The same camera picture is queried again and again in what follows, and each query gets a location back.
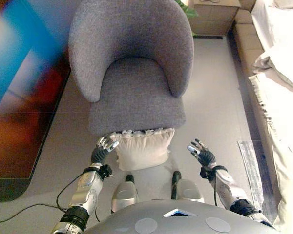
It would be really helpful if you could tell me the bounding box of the green leafy plant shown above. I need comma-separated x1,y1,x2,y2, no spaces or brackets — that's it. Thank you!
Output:
178,0,199,18

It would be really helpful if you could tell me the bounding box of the grey fabric armchair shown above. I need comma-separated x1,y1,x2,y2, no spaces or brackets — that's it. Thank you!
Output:
68,0,195,136

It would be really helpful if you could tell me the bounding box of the light wooden nightstand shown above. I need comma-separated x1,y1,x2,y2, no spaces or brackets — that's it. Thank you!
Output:
189,0,241,37

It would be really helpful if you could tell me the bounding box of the beige upholstered bed frame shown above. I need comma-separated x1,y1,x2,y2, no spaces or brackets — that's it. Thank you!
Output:
233,0,284,220

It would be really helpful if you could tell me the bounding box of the glossy brown cabinet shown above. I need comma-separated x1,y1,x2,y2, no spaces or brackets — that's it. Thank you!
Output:
0,0,71,204

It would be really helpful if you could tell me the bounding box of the white fringed cushion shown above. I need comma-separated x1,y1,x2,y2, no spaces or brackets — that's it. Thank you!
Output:
109,128,176,171

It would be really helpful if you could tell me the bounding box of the grey striped floor mat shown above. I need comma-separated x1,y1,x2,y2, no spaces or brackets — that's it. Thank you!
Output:
237,140,275,220

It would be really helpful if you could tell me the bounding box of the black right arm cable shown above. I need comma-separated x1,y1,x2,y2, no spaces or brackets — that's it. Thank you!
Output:
212,175,220,207

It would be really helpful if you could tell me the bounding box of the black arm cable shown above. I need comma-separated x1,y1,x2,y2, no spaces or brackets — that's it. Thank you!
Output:
212,175,220,207
0,170,101,224

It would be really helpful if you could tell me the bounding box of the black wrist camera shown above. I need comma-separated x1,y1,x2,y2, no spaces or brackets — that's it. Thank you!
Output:
99,164,113,181
200,167,217,182

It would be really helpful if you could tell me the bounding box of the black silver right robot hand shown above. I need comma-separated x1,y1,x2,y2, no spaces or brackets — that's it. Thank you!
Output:
187,138,217,169

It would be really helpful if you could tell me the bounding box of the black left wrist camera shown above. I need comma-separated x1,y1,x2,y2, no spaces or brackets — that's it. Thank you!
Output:
99,164,113,181

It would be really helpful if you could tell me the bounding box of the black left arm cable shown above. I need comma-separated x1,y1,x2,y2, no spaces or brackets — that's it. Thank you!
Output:
0,170,101,224

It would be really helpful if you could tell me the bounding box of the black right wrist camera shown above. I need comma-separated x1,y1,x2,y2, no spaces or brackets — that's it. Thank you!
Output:
200,167,217,182

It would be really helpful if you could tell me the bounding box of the white folded duvet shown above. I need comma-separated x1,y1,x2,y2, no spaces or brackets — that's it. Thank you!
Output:
251,50,293,96

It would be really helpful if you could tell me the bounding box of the white mattress sheet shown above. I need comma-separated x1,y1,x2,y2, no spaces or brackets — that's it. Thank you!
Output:
251,0,293,60

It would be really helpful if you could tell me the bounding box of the grey robot torso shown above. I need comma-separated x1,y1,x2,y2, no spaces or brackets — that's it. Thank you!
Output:
83,199,279,234

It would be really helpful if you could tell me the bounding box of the silver right robot leg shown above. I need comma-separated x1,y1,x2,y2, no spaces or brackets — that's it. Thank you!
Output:
170,170,205,203

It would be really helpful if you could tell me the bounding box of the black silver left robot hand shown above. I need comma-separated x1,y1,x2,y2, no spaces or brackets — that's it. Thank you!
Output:
90,136,120,164

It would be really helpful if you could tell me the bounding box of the cream fringed throw blanket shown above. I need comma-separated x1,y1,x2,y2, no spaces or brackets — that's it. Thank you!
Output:
248,73,293,234

